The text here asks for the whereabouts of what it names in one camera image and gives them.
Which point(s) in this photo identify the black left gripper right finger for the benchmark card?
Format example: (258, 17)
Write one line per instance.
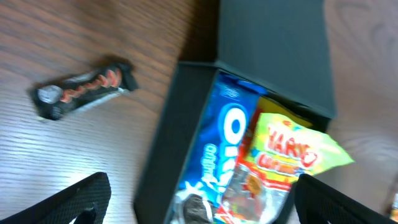
(318, 203)

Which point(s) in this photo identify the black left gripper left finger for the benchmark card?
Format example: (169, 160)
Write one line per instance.
(83, 202)

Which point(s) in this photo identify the Haribo gummy bag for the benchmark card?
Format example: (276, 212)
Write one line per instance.
(280, 151)

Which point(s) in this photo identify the yellow candy bag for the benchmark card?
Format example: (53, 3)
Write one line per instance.
(268, 105)

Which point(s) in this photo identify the blue Oreo pack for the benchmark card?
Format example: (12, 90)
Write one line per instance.
(216, 147)

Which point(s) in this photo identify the black chocolate bar wrapper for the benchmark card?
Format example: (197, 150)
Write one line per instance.
(57, 98)

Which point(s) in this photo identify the black gift box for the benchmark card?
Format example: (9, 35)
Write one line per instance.
(278, 44)

